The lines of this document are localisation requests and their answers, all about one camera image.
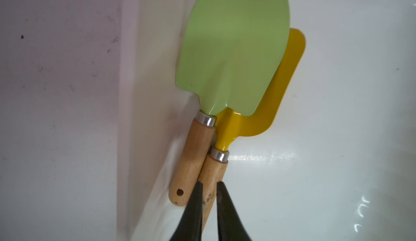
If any yellow shovel wooden handle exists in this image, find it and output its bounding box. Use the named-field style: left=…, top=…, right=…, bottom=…
left=198, top=28, right=306, bottom=228

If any white storage tray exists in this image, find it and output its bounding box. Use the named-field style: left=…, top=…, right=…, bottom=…
left=115, top=0, right=416, bottom=241

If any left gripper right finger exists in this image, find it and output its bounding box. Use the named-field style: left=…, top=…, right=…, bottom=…
left=216, top=181, right=252, bottom=241

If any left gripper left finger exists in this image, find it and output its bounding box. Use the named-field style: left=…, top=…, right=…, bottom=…
left=170, top=181, right=203, bottom=241

